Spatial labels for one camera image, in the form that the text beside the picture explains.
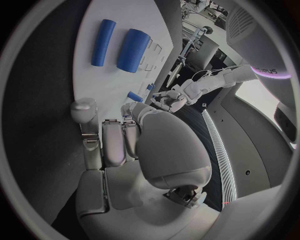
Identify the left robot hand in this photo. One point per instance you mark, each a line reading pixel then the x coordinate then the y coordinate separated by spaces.
pixel 173 99

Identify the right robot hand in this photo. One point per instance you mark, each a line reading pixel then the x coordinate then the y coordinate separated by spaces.
pixel 171 150

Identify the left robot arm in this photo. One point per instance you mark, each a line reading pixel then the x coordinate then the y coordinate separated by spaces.
pixel 211 80

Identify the white task board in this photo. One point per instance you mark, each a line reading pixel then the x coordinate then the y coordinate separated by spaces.
pixel 100 80

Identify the blue peg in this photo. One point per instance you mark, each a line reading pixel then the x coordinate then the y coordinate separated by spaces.
pixel 153 85
pixel 149 87

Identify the short blue cylinder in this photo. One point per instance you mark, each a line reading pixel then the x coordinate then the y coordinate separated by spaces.
pixel 135 97

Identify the metal stand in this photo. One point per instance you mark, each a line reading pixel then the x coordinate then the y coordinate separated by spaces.
pixel 187 46

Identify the thick long blue cylinder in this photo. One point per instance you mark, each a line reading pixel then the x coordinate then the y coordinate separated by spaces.
pixel 133 50

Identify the thin long blue cylinder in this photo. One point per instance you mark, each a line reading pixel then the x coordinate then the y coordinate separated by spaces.
pixel 103 43

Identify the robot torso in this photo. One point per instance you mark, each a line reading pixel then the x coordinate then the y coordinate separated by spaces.
pixel 262 37

